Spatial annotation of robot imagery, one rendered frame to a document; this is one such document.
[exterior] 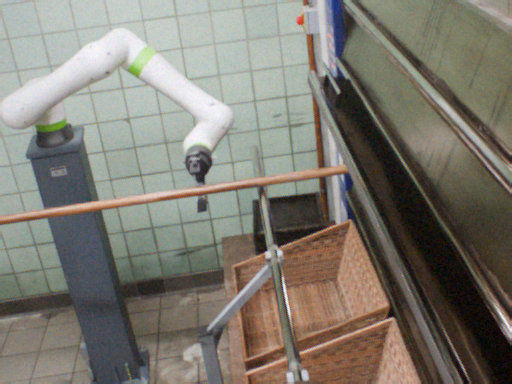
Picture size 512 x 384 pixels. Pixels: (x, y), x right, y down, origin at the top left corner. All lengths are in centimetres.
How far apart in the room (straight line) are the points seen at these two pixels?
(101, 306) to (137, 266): 75
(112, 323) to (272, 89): 131
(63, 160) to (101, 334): 83
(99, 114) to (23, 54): 44
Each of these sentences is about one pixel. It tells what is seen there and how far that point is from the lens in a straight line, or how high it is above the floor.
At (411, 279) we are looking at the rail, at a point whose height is 144.
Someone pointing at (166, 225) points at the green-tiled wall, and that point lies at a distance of 366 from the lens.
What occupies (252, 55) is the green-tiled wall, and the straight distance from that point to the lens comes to 331.
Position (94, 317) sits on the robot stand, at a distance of 312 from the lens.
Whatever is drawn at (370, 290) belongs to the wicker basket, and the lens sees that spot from 234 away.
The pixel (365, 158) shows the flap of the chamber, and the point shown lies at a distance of 178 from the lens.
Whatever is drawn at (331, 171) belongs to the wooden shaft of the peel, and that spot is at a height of 120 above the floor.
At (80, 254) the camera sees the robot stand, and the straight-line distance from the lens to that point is 295.
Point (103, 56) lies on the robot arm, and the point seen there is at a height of 159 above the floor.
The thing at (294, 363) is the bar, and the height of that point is 117.
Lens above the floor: 218
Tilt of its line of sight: 26 degrees down
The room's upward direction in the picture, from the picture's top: 6 degrees counter-clockwise
